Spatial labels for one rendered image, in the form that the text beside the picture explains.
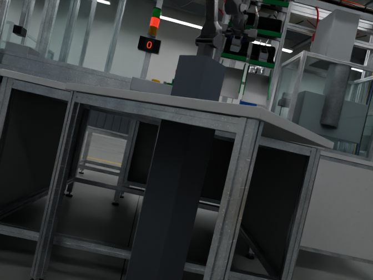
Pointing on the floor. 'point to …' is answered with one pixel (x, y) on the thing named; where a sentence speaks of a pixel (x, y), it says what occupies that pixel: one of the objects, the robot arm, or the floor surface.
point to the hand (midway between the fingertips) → (237, 38)
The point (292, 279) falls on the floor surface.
